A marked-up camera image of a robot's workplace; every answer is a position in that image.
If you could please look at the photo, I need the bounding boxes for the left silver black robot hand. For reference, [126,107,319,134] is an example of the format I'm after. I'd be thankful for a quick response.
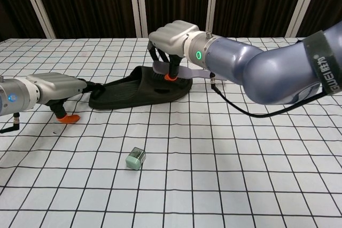
[26,73,104,124]

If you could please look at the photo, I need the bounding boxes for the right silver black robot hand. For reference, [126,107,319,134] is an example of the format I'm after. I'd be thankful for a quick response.
[148,20,200,82]

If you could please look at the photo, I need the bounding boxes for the grey handled black brush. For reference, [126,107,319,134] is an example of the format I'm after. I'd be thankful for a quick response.
[152,61,228,81]

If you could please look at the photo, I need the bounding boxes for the black rubber slide sandal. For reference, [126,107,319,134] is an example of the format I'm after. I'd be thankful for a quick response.
[88,65,193,111]

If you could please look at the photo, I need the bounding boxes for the small green plastic box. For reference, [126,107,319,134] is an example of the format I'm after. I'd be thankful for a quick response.
[125,147,146,171]

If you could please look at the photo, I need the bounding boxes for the white checkered tablecloth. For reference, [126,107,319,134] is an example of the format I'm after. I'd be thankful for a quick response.
[0,36,342,228]

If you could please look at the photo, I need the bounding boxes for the white partition post with foot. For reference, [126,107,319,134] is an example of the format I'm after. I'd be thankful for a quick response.
[204,0,224,33]

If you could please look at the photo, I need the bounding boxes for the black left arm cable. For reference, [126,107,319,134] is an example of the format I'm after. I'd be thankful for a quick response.
[0,113,21,134]

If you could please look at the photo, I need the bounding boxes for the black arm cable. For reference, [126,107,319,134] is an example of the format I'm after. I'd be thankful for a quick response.
[209,72,328,118]
[0,113,21,134]

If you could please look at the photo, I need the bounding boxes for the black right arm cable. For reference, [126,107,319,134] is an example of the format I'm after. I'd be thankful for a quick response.
[209,72,328,118]

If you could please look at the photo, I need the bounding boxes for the black velcro arm strap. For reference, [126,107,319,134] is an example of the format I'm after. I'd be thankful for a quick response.
[303,30,342,97]

